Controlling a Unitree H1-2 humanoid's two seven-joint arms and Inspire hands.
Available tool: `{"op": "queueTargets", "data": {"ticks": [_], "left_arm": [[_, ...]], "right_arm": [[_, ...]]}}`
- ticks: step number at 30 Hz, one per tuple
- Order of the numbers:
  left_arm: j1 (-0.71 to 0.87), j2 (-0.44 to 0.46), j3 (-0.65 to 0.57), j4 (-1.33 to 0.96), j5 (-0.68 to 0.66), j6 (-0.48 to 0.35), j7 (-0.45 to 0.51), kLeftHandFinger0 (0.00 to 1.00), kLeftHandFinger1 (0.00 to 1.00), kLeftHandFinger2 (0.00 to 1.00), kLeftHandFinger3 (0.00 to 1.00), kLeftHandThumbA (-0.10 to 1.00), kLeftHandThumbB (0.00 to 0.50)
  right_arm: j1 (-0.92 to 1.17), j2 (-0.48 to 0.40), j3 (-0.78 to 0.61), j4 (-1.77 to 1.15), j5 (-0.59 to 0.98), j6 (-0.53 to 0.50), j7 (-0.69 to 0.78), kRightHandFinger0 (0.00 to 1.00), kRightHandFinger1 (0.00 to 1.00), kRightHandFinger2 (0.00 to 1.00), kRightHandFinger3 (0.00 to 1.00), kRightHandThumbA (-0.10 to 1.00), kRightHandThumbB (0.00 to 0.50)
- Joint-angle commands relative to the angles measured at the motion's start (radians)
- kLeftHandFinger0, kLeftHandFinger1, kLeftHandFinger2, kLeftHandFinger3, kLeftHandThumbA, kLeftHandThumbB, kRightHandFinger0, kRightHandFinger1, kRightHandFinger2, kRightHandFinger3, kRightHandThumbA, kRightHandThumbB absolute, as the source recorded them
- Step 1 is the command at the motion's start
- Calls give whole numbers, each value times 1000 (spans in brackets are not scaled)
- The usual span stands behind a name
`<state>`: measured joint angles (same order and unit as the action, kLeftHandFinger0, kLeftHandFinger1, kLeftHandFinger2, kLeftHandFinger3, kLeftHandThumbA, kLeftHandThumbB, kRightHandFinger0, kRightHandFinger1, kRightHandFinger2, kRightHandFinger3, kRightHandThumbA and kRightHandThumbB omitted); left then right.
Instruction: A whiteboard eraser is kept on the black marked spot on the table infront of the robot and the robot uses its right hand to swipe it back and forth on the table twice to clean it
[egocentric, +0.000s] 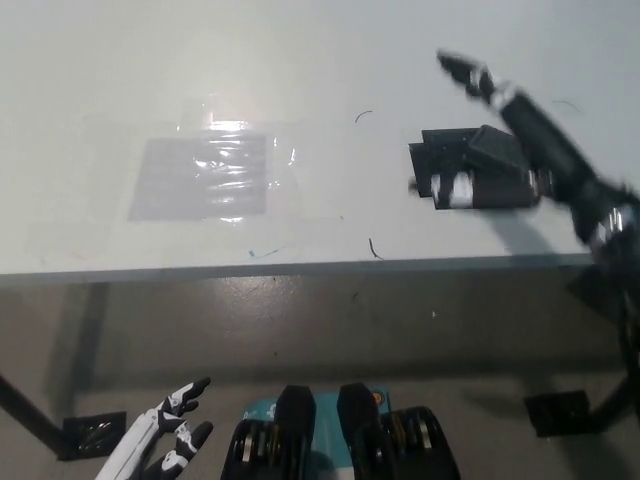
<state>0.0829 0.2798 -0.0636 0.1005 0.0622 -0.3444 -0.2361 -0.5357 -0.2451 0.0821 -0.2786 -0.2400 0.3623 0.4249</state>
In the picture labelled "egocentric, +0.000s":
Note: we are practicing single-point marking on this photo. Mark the grey rectangle under clear tape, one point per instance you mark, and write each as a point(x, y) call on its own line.
point(200, 177)

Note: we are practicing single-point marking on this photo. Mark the grey whiteboard eraser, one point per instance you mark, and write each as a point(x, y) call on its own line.
point(497, 149)

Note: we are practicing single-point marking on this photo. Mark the black tape marked spot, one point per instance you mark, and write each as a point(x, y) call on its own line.
point(442, 152)

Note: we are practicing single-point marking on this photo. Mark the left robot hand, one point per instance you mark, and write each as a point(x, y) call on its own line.
point(172, 425)

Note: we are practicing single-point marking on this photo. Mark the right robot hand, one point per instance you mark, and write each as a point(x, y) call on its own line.
point(540, 130)

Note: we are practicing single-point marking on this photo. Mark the black table leg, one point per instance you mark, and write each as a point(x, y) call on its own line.
point(27, 410)
point(617, 402)

